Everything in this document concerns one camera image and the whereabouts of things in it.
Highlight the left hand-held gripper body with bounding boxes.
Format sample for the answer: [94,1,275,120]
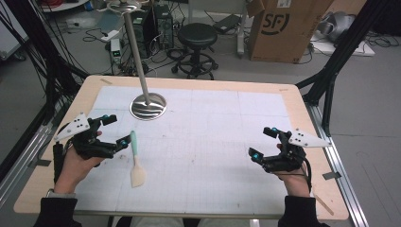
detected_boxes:
[52,112,118,161]

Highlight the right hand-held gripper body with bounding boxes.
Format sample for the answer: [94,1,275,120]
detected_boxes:
[260,127,333,174]

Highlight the mint handled beige spatula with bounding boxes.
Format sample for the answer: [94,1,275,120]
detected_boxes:
[129,130,148,189]

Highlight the person's left hand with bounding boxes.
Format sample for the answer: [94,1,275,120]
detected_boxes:
[53,130,106,195]

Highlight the person's right hand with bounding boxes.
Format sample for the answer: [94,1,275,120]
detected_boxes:
[275,143,314,199]

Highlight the white grid mat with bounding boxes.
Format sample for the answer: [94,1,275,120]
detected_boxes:
[74,85,293,216]

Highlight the thin wooden stick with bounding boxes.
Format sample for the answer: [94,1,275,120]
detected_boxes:
[314,194,336,217]

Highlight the white device with green display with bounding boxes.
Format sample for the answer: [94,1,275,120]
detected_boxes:
[110,38,123,64]

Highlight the metal stand with round base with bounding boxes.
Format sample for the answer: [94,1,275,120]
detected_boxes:
[106,0,168,122]

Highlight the white power strip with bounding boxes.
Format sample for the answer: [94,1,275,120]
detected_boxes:
[100,29,120,43]

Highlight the black computer tower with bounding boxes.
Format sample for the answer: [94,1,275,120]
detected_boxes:
[131,8,159,60]
[154,4,175,50]

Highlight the large cardboard box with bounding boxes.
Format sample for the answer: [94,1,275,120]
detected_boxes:
[246,0,336,64]

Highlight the white table leg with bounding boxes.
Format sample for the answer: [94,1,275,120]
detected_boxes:
[235,0,250,59]

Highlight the black flat laptop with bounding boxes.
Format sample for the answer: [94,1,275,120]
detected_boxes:
[213,13,242,34]

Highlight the black round stool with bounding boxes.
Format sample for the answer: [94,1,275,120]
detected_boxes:
[170,22,219,80]

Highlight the grey crumpled bag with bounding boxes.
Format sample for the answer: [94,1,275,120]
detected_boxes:
[316,10,357,43]

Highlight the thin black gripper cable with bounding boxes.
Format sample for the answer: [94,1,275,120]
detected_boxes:
[273,155,314,194]

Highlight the thick black gripper cable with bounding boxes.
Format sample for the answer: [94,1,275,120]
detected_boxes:
[52,142,66,184]

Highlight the aluminium rail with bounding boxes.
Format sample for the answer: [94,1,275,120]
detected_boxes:
[0,103,64,207]
[303,101,371,227]

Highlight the black floor cable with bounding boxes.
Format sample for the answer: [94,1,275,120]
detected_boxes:
[82,27,110,44]

